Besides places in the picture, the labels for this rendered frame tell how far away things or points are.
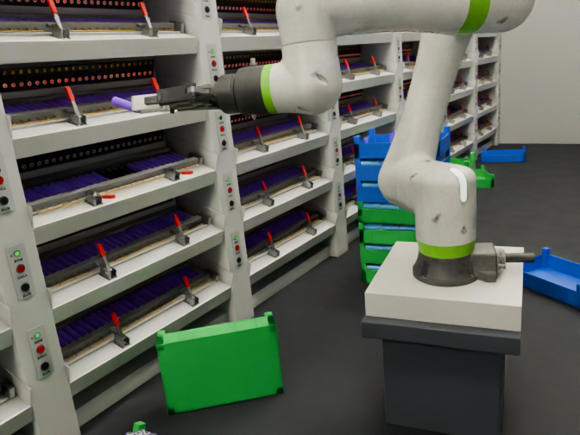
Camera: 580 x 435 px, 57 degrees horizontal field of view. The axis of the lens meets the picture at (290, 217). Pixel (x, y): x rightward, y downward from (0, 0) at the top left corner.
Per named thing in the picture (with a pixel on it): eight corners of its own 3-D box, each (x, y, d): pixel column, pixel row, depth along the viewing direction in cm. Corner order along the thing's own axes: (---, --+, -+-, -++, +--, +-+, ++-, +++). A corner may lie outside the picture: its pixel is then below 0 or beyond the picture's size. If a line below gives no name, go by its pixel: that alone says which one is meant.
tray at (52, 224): (215, 183, 166) (217, 154, 162) (33, 246, 118) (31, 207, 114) (168, 163, 175) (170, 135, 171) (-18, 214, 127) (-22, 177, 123)
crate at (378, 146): (450, 147, 196) (450, 125, 194) (439, 158, 179) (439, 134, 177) (370, 148, 209) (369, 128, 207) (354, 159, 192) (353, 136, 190)
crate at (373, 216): (450, 210, 203) (450, 189, 201) (440, 226, 186) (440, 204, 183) (374, 207, 216) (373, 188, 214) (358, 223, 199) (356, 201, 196)
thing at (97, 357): (230, 298, 177) (235, 261, 171) (69, 398, 129) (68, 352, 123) (185, 273, 186) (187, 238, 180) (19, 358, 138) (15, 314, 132)
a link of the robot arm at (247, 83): (261, 113, 97) (278, 122, 106) (260, 49, 97) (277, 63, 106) (230, 116, 99) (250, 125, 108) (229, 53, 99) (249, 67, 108)
